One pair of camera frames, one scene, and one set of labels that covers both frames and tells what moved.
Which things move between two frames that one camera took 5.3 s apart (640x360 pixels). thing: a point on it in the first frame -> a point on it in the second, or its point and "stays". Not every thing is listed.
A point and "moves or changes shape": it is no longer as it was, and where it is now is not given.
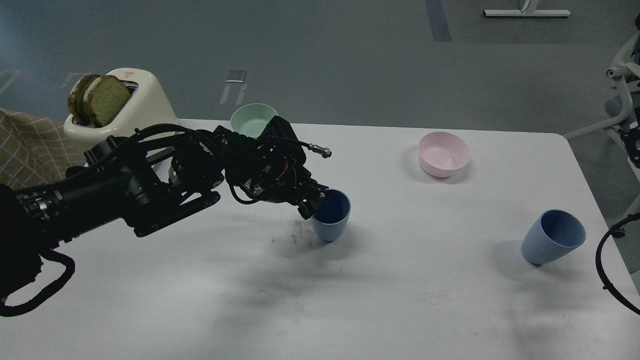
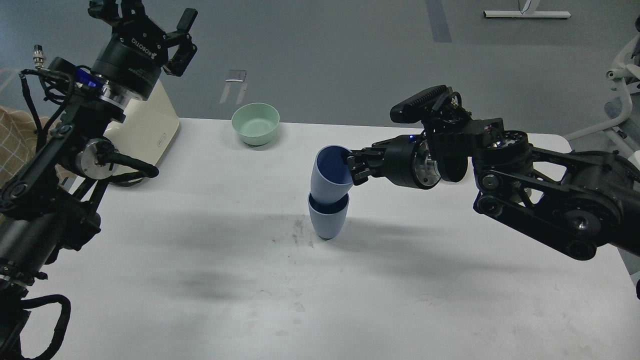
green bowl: [252, 119] stays
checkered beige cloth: [34, 150] stays
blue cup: [553, 234] moves or changes shape
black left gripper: [271, 168] -> [131, 58]
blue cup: [330, 221] stays
